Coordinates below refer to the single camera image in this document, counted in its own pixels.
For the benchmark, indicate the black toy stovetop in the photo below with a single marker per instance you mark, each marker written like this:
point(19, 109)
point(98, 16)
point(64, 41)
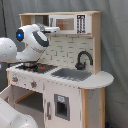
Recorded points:
point(39, 68)

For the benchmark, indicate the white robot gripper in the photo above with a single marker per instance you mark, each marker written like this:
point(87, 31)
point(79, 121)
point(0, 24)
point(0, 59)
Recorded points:
point(51, 29)

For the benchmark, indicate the grey range hood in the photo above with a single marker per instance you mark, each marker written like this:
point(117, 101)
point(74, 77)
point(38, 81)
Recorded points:
point(42, 20)

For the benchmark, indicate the grey toy sink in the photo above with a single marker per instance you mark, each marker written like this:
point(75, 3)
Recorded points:
point(71, 74)

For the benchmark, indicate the white toy microwave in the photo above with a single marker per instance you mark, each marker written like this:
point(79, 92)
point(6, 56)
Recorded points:
point(71, 24)

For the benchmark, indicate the black toy faucet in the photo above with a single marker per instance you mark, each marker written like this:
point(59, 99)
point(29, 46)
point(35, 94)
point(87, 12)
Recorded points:
point(81, 60)

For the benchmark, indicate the small metal pot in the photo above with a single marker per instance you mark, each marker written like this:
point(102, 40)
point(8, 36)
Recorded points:
point(29, 64)

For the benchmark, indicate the white oven door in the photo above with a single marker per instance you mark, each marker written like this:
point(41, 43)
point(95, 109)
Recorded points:
point(7, 95)

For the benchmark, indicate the left red stove knob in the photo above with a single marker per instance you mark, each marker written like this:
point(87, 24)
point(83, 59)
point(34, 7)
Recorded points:
point(14, 79)

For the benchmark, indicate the red stove knob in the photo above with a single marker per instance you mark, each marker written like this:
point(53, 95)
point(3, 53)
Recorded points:
point(14, 79)
point(33, 84)

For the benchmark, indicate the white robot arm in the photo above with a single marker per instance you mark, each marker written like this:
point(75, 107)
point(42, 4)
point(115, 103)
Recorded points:
point(34, 36)

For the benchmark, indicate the white cabinet door with dispenser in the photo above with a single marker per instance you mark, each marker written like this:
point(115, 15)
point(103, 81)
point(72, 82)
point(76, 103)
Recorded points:
point(62, 106)

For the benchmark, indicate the white wooden toy kitchen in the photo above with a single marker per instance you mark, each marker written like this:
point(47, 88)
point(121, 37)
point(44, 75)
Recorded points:
point(63, 53)

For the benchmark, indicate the right red stove knob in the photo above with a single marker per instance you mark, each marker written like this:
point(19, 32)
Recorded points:
point(33, 84)

